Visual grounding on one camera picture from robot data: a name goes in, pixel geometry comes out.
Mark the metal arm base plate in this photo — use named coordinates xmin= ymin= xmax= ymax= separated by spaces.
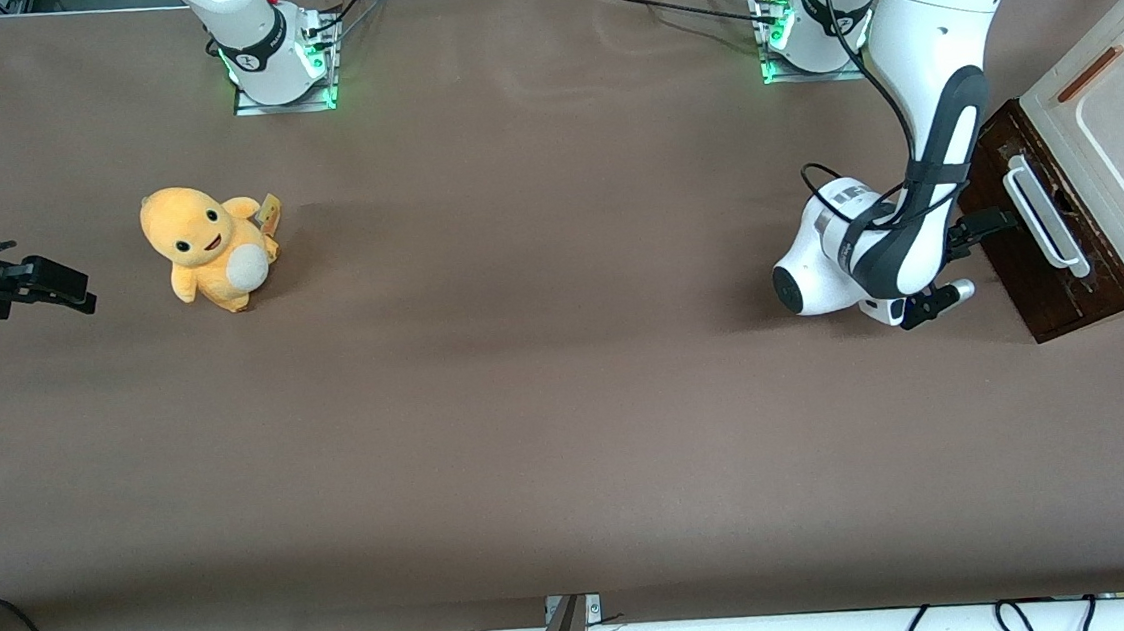
xmin=229 ymin=47 xmax=342 ymax=120
xmin=755 ymin=0 xmax=868 ymax=88

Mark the silver metal bracket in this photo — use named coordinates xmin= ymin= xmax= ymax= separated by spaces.
xmin=542 ymin=591 xmax=604 ymax=627

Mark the white drawer handle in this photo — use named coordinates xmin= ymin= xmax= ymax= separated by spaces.
xmin=1001 ymin=149 xmax=1093 ymax=285

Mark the brown wooden bar handle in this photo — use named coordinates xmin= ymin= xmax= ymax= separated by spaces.
xmin=1053 ymin=44 xmax=1124 ymax=105

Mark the black base cable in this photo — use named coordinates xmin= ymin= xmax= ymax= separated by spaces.
xmin=301 ymin=0 xmax=391 ymax=51

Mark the yellow plush toy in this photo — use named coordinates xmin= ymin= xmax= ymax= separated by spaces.
xmin=138 ymin=179 xmax=290 ymax=320

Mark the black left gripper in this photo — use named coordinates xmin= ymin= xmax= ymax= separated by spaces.
xmin=941 ymin=205 xmax=1023 ymax=262

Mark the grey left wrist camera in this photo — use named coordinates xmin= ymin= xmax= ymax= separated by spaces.
xmin=896 ymin=276 xmax=981 ymax=332

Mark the long black table cable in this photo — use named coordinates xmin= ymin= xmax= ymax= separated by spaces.
xmin=592 ymin=0 xmax=786 ymax=41

